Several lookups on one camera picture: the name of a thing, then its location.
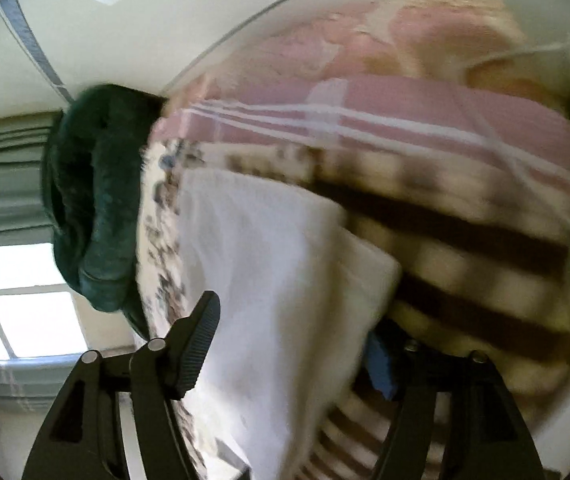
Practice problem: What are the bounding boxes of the window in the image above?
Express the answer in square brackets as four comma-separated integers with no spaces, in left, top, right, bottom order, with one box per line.
[0,242,91,361]

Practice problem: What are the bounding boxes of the grey curtain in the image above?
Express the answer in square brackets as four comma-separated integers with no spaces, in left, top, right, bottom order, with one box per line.
[0,112,66,251]

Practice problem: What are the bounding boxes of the white towel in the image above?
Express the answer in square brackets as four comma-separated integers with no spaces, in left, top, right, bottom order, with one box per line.
[172,170,406,480]

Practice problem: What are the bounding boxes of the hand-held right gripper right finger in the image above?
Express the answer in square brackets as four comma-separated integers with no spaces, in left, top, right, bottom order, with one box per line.
[365,319,548,480]

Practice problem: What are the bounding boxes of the pink cream fluffy cloth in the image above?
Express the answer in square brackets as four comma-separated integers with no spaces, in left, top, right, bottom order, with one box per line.
[200,0,570,111]

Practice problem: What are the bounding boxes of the floral printed sheet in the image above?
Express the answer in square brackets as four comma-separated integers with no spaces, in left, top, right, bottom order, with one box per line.
[135,136,246,480]

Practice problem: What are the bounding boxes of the brown striped cream blanket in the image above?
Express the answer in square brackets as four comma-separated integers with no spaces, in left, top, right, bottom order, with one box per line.
[225,147,570,480]

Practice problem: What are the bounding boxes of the pink striped blanket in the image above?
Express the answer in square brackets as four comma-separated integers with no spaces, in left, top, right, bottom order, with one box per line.
[152,76,570,173]

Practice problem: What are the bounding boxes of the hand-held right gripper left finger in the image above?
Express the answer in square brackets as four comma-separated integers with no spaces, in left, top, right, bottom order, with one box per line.
[22,290,222,480]

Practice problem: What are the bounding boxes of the dark green fleece cloth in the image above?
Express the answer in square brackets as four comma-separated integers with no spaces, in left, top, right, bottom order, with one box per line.
[41,83,166,338]

